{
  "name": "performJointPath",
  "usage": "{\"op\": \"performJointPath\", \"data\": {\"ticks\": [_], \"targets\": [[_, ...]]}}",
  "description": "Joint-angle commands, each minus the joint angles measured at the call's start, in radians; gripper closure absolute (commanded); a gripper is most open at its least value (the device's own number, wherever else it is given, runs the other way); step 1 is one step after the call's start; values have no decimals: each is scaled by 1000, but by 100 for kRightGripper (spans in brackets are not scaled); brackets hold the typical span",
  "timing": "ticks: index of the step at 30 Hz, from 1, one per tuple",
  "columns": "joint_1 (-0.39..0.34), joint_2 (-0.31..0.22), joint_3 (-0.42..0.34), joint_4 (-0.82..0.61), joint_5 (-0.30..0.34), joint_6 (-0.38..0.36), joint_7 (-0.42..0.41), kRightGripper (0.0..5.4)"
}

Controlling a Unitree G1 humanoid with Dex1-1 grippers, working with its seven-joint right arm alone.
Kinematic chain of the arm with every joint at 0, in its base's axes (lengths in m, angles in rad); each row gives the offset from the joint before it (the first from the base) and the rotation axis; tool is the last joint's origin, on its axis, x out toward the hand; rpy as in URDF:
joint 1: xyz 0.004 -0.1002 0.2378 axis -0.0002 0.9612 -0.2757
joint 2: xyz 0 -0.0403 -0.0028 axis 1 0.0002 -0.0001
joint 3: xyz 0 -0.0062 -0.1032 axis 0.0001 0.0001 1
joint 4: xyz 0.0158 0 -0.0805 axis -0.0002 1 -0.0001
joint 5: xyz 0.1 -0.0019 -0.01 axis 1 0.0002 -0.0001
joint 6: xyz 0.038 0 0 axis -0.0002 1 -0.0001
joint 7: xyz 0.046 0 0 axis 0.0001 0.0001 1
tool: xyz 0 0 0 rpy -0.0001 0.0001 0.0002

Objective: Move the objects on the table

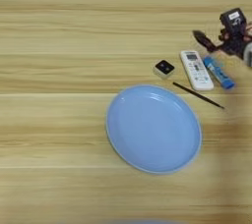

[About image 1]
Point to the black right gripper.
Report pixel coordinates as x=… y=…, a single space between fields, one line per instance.
x=234 y=44

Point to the white remote control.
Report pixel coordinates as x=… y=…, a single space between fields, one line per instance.
x=196 y=70

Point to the blue glue stick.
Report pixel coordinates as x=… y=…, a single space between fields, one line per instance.
x=218 y=72

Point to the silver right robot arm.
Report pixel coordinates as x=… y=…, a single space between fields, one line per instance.
x=249 y=56

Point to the black box with white label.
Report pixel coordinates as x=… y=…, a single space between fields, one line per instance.
x=233 y=18

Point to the small black square device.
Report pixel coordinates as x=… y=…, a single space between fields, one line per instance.
x=164 y=67

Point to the thin black stick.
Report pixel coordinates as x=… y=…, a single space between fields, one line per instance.
x=198 y=95

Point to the light blue round plate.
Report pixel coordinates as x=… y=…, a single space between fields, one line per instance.
x=153 y=129

